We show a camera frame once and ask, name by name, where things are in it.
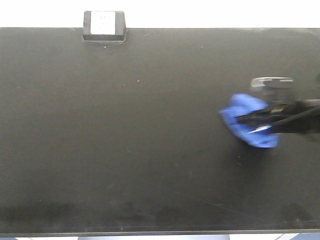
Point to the blue microfiber cloth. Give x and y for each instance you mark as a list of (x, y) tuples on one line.
[(239, 118)]

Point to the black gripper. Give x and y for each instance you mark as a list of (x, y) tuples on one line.
[(301, 117)]

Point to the black power outlet box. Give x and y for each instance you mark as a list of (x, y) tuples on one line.
[(104, 26)]

